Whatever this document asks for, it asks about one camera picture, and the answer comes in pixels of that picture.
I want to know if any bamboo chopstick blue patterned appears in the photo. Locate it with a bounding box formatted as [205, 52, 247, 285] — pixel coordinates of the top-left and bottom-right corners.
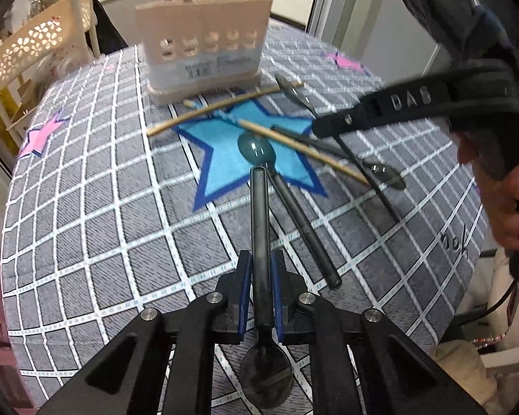
[181, 98, 371, 187]

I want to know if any person's right hand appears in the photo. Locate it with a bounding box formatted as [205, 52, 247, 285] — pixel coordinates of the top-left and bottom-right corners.
[457, 133, 519, 251]

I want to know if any checkered tablecloth with stars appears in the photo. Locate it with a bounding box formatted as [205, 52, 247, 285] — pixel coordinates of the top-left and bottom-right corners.
[1, 47, 489, 406]

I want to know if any beige utensil holder caddy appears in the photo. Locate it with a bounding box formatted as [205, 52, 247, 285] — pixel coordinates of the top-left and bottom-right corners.
[135, 0, 273, 106]

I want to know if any beige perforated storage rack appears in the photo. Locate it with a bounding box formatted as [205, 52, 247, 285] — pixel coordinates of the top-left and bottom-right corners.
[0, 0, 100, 145]

